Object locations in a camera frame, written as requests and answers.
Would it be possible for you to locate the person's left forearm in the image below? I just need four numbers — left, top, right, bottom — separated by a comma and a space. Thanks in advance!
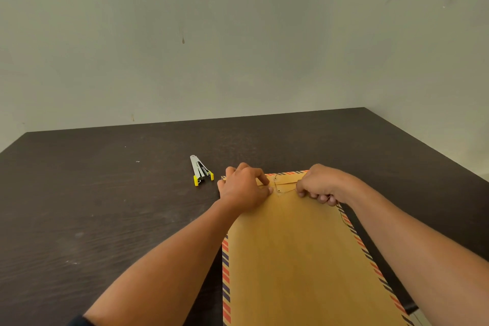
82, 199, 249, 326

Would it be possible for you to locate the person's right forearm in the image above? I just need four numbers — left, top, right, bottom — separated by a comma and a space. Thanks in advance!
343, 178, 489, 326

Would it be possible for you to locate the person's left hand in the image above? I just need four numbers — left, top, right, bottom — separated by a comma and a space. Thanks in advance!
216, 162, 274, 214

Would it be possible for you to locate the person's right hand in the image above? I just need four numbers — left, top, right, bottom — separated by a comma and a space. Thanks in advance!
295, 163, 362, 207

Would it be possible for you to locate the grey stapler with yellow ends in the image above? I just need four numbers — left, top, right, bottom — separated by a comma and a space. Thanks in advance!
189, 155, 215, 187

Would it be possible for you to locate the brown envelope with striped border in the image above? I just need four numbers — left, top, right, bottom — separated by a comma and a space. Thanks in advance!
221, 170, 415, 326

